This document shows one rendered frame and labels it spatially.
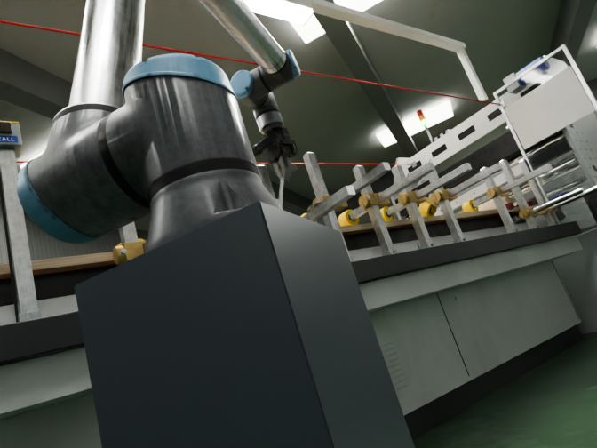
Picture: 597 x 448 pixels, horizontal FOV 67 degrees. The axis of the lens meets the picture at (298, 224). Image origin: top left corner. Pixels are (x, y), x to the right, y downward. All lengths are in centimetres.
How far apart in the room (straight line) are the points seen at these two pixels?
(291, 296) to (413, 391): 166
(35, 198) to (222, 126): 29
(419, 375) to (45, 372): 145
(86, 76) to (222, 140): 34
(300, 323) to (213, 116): 30
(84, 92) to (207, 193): 35
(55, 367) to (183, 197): 75
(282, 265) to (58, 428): 107
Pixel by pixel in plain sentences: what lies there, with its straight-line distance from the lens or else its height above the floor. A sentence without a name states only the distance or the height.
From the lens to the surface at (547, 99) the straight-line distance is 347.
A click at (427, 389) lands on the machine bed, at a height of 15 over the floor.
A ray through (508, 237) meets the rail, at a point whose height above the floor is 68.
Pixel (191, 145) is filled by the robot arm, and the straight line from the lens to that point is 57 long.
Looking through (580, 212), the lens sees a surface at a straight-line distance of 337.
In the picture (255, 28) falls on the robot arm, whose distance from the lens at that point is 136.
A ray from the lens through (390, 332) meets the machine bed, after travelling 202.
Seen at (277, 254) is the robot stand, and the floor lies 54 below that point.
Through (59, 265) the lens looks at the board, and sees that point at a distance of 143.
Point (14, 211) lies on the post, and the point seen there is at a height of 98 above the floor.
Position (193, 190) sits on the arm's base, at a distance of 54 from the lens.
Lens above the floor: 46
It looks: 15 degrees up
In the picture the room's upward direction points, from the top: 18 degrees counter-clockwise
